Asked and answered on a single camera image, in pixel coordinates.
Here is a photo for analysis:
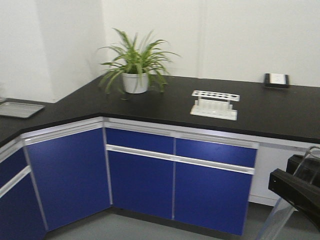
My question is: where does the blue corner cabinet door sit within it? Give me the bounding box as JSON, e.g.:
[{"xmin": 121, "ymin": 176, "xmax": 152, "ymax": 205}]
[{"xmin": 0, "ymin": 149, "xmax": 46, "ymax": 240}]

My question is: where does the tall clear test tube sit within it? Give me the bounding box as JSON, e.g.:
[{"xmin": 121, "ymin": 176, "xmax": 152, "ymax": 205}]
[{"xmin": 256, "ymin": 146, "xmax": 320, "ymax": 240}]

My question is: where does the blue cabinet door right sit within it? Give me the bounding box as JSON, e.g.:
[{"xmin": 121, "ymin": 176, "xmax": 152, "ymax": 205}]
[{"xmin": 174, "ymin": 163, "xmax": 252, "ymax": 235}]

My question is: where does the green spider plant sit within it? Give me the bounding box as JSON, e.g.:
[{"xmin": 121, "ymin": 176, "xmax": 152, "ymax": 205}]
[{"xmin": 98, "ymin": 28, "xmax": 180, "ymax": 94}]

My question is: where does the blue cabinet door middle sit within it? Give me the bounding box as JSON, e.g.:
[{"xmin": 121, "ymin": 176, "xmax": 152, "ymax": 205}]
[{"xmin": 108, "ymin": 151, "xmax": 174, "ymax": 219}]

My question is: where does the blue cabinet door left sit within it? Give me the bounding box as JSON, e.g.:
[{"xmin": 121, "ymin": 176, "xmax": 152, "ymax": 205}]
[{"xmin": 26, "ymin": 128, "xmax": 111, "ymax": 231}]

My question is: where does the white plant pot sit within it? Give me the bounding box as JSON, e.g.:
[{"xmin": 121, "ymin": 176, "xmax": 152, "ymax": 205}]
[{"xmin": 122, "ymin": 73, "xmax": 149, "ymax": 94}]

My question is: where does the silver metal tray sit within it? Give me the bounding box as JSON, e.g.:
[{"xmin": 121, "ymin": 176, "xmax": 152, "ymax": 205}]
[{"xmin": 0, "ymin": 102, "xmax": 45, "ymax": 119}]

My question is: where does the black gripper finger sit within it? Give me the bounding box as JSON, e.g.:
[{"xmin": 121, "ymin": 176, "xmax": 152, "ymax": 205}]
[
  {"xmin": 268, "ymin": 168, "xmax": 320, "ymax": 227},
  {"xmin": 286, "ymin": 154, "xmax": 320, "ymax": 185}
]

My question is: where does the white test tube rack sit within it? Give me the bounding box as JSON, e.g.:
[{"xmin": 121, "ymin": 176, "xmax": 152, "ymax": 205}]
[{"xmin": 190, "ymin": 90, "xmax": 240, "ymax": 121}]

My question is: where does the blue drawer front right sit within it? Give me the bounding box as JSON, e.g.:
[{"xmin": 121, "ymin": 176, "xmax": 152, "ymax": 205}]
[{"xmin": 175, "ymin": 138, "xmax": 257, "ymax": 168}]

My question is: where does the blue drawer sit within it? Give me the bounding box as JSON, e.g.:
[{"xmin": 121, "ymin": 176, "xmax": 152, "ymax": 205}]
[
  {"xmin": 175, "ymin": 138, "xmax": 257, "ymax": 168},
  {"xmin": 105, "ymin": 128, "xmax": 174, "ymax": 155}
]

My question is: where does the blue drawer front left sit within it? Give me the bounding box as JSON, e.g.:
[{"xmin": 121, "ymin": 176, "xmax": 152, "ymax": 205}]
[{"xmin": 105, "ymin": 128, "xmax": 174, "ymax": 155}]

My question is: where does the black wedge power socket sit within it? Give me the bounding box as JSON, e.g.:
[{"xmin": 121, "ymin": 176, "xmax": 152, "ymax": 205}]
[{"xmin": 263, "ymin": 73, "xmax": 290, "ymax": 89}]

